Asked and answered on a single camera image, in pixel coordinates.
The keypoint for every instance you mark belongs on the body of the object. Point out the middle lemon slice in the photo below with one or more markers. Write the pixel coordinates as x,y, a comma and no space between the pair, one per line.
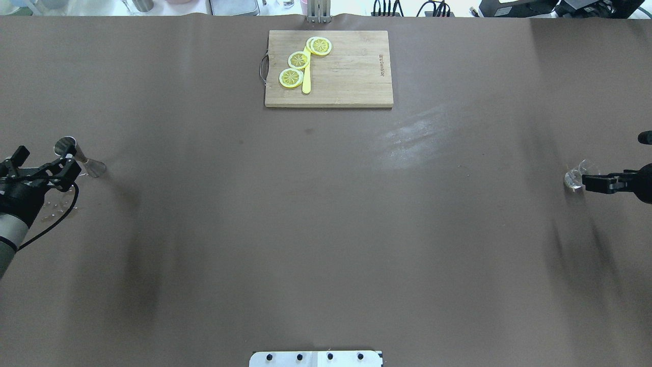
299,60

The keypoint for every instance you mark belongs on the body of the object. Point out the small steel cup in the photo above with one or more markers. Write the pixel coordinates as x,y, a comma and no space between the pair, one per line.
143,6

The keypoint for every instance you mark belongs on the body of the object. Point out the steel jigger measuring cup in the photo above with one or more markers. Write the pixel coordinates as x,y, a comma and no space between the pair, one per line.
93,168

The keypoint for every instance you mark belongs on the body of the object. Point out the aluminium frame post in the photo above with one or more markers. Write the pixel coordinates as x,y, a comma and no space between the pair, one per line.
318,11

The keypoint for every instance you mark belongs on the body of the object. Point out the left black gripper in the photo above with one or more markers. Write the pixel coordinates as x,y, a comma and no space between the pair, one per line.
21,198

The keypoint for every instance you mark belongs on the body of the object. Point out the far lemon slice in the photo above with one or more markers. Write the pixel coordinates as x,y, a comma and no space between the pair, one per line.
320,46

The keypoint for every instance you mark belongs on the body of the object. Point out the steel tray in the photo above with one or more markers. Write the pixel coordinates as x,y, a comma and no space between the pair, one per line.
234,7

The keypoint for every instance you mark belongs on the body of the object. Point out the wooden cutting board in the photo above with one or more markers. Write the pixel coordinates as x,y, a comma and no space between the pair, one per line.
357,73

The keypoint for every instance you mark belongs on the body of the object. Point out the clear glass shaker cup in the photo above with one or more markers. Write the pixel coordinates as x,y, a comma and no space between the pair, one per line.
573,178

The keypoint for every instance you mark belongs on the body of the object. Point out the lemon slice near handle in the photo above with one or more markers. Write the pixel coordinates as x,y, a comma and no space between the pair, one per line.
291,78

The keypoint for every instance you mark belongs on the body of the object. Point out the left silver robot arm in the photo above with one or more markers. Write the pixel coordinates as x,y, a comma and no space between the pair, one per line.
14,231

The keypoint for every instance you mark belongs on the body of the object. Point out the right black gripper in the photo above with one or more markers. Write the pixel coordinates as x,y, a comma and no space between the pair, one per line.
644,182

